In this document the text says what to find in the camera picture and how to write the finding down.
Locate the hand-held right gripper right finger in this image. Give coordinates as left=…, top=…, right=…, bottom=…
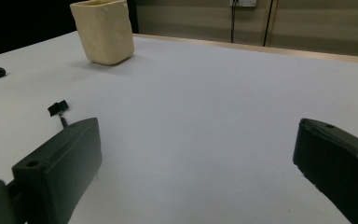
left=293, top=118, right=358, bottom=224

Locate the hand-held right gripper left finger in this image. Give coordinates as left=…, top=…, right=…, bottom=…
left=11, top=117, right=103, bottom=224

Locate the thin brush with black head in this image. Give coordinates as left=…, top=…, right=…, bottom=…
left=47, top=100, right=70, bottom=129

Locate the cream ceramic cup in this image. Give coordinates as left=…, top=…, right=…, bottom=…
left=69, top=0, right=135, bottom=66

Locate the wooden table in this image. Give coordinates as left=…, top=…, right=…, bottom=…
left=133, top=33, right=358, bottom=65

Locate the vertical wall trim strip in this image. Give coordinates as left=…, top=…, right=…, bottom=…
left=262, top=0, right=278, bottom=48

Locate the black power cable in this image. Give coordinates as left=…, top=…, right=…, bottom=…
left=230, top=0, right=237, bottom=44

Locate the white wall socket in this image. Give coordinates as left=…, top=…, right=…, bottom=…
left=229, top=0, right=257, bottom=7

